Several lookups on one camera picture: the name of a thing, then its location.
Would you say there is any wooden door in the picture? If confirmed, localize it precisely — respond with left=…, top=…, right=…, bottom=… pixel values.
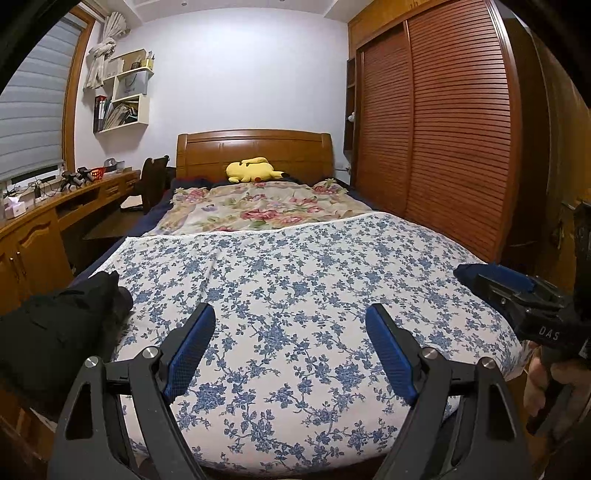
left=531, top=28, right=591, bottom=278

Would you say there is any wooden window frame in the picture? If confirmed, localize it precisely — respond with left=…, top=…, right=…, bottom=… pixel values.
left=0, top=4, right=98, bottom=185

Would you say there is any dark wooden chair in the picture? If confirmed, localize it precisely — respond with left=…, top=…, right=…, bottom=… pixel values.
left=121, top=156, right=171, bottom=215

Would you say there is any blue floral bed sheet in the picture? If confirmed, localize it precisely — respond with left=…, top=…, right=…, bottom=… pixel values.
left=88, top=215, right=525, bottom=476

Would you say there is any wooden slatted wardrobe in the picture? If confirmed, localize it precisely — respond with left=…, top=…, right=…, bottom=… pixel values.
left=344, top=0, right=550, bottom=266

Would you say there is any pink floral quilt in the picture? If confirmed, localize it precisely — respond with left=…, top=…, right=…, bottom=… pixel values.
left=143, top=178, right=372, bottom=237

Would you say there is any tied beige curtain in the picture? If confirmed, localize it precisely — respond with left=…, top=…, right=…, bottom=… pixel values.
left=83, top=11, right=131, bottom=90

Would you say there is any black coat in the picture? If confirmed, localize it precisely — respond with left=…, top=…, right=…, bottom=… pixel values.
left=0, top=271, right=134, bottom=402

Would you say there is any stack of books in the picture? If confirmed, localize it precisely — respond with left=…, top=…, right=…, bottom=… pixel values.
left=104, top=102, right=139, bottom=129

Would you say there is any white wall shelf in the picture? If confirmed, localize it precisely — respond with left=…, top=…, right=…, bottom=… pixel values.
left=92, top=48, right=155, bottom=134

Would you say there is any person's right hand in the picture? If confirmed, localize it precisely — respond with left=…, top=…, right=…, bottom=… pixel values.
left=524, top=351, right=591, bottom=416

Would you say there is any grey window blind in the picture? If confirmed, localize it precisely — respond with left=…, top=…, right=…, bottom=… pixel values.
left=0, top=14, right=75, bottom=183

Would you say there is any grey paper bag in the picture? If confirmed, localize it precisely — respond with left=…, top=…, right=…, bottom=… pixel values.
left=113, top=71, right=148, bottom=102

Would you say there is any black device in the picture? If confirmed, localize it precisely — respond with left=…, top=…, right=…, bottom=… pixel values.
left=60, top=167, right=93, bottom=191

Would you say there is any long wooden desk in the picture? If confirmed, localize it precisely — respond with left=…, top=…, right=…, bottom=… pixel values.
left=0, top=168, right=141, bottom=319

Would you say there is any yellow plush toy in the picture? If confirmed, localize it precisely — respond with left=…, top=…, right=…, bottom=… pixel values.
left=225, top=157, right=284, bottom=184

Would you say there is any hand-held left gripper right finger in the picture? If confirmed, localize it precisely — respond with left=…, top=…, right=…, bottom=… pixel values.
left=365, top=303, right=534, bottom=480

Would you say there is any wooden headboard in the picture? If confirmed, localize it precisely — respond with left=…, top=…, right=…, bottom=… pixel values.
left=175, top=129, right=334, bottom=183

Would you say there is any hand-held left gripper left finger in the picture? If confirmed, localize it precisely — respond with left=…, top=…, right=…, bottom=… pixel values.
left=46, top=302, right=217, bottom=480

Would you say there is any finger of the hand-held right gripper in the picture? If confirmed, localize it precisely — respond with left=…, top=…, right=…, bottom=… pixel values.
left=482, top=263, right=561, bottom=301
left=452, top=264, right=525, bottom=324

